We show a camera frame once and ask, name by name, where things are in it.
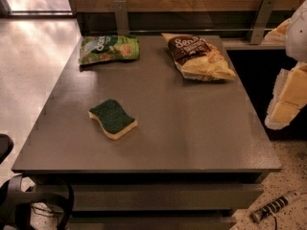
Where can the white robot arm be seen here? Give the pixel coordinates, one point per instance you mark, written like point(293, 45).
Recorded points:
point(296, 35)

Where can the grey metal bracket right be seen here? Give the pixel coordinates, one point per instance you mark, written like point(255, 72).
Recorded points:
point(255, 35)

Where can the green chip bag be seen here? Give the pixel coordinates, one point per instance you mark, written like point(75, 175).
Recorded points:
point(106, 48)

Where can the white power strip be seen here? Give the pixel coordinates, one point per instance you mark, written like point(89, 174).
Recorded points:
point(275, 206)

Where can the green and yellow sponge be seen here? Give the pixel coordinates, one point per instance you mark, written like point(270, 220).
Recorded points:
point(113, 119)

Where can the grey metal bracket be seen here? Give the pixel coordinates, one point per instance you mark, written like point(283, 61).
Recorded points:
point(255, 35)
point(121, 17)

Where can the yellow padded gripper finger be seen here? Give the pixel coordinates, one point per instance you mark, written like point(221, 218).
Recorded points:
point(289, 96)
point(278, 34)

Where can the black office chair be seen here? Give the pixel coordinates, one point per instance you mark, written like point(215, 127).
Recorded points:
point(15, 204)

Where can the grey table drawer front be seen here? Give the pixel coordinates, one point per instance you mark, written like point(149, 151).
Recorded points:
point(165, 197)

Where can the brown and yellow chip bag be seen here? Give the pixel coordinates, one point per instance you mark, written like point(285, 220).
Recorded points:
point(197, 59)

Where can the grey metal bracket left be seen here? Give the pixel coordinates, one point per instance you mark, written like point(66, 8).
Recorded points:
point(121, 17)

